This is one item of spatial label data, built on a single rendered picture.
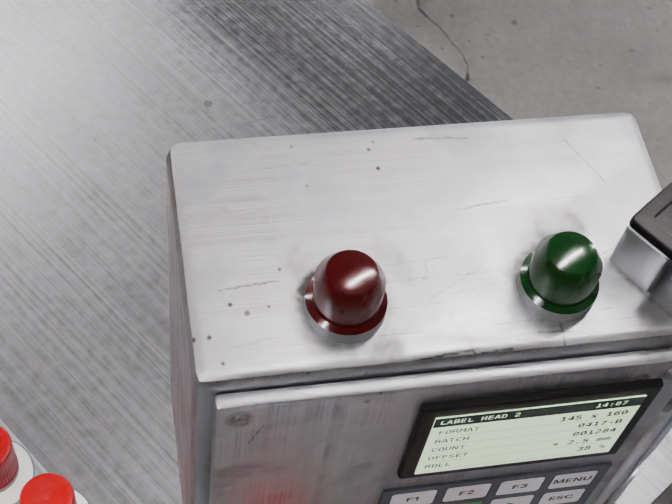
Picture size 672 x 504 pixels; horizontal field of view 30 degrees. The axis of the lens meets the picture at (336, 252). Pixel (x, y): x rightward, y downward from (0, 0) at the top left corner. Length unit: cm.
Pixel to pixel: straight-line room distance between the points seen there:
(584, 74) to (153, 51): 136
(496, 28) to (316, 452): 217
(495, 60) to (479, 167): 207
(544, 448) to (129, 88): 90
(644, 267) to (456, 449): 9
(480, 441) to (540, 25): 219
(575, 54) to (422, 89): 127
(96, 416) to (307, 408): 71
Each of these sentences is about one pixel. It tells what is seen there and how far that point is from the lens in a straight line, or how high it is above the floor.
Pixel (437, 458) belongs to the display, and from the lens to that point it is 44.
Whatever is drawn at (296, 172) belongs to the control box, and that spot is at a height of 148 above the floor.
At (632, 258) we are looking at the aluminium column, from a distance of 42.
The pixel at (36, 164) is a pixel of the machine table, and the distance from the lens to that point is 124.
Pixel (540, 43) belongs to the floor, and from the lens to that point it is 256.
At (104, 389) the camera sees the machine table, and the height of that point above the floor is 83.
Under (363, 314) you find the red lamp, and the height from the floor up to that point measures 149.
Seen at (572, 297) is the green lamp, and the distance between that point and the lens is 40.
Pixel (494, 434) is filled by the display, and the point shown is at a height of 143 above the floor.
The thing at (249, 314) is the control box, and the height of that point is 147.
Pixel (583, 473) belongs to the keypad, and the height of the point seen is 138.
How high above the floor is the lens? 181
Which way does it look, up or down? 57 degrees down
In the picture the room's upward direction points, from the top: 11 degrees clockwise
